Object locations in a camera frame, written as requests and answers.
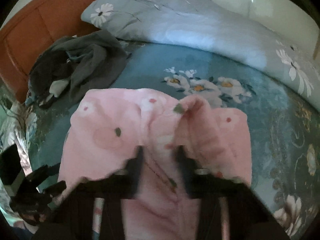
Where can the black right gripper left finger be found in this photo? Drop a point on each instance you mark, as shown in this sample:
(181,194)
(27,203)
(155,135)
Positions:
(73,219)

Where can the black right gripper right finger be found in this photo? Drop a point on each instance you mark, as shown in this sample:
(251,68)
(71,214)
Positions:
(228,208)

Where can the pink fleece garment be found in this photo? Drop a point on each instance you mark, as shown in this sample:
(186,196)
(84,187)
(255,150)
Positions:
(108,126)

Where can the teal floral bed sheet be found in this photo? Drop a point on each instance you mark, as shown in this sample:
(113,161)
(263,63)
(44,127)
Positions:
(284,128)

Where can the dark grey garment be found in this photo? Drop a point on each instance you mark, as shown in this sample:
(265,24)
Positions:
(72,66)

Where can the orange-brown headboard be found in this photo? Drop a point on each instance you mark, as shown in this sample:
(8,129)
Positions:
(31,31)

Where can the grey-blue daisy quilt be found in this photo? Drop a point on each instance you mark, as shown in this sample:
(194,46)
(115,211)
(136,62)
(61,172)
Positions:
(204,25)

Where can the white black-striped wardrobe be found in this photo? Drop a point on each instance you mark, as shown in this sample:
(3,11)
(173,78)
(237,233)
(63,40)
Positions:
(282,16)

